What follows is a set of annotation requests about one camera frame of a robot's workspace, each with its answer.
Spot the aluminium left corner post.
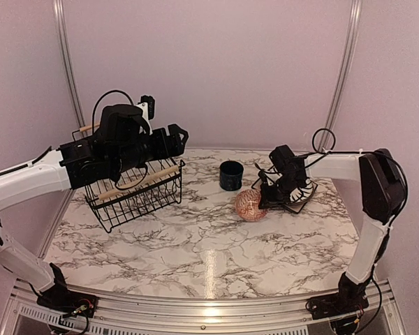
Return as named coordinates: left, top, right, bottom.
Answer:
left=53, top=0, right=85, bottom=128

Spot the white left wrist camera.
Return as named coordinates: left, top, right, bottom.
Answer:
left=136, top=95, right=155, bottom=135

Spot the white round plate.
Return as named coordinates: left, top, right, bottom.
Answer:
left=289, top=179, right=318, bottom=204

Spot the square floral plate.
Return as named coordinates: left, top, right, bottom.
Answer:
left=265, top=198, right=312, bottom=214

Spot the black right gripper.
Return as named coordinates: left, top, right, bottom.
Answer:
left=258, top=174, right=304, bottom=209

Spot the blue white patterned bowl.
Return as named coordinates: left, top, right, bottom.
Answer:
left=234, top=189, right=267, bottom=222

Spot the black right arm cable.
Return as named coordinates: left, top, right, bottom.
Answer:
left=302, top=128, right=409, bottom=217

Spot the aluminium corner post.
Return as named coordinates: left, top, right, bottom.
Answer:
left=53, top=0, right=85, bottom=128
left=326, top=0, right=363, bottom=132

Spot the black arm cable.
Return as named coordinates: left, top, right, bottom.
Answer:
left=302, top=128, right=409, bottom=217
left=90, top=89, right=135, bottom=126

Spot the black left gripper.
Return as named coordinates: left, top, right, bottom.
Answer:
left=110, top=123, right=189, bottom=175

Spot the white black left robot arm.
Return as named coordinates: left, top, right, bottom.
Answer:
left=0, top=102, right=189, bottom=311

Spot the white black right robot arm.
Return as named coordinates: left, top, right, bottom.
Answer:
left=258, top=145, right=408, bottom=313

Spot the dark blue mug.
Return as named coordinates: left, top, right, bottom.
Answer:
left=219, top=161, right=244, bottom=191

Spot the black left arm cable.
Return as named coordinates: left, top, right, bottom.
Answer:
left=90, top=89, right=135, bottom=126

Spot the aluminium right corner post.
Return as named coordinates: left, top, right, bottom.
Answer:
left=326, top=0, right=363, bottom=132

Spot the aluminium front frame rail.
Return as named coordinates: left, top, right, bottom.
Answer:
left=0, top=275, right=406, bottom=335

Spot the black wire dish rack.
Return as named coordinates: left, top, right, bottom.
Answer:
left=61, top=128, right=184, bottom=232

